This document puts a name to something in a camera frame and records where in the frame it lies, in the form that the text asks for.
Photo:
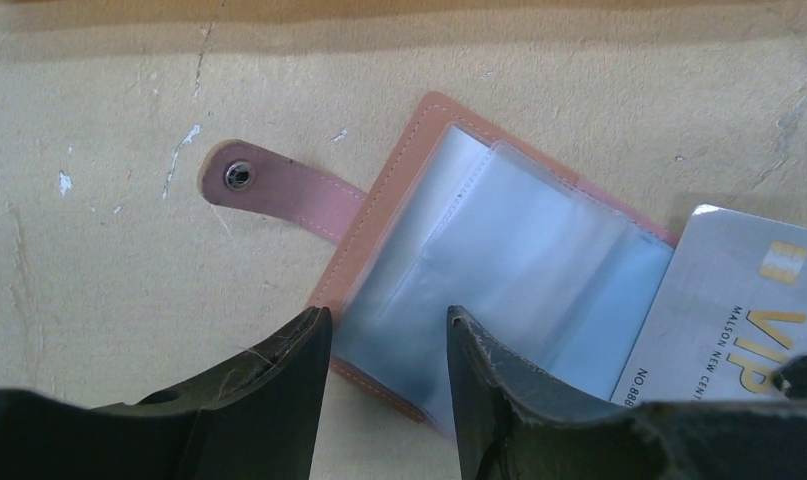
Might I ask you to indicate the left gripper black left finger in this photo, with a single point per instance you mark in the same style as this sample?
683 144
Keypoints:
252 416

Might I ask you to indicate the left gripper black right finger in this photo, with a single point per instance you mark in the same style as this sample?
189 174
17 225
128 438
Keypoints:
513 420

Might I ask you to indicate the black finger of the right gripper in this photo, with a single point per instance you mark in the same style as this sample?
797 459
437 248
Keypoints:
791 378

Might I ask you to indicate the silver VIP credit card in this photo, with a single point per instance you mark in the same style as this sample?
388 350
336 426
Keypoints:
730 310

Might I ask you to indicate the brown leather card holder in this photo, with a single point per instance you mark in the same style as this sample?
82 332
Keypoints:
462 213

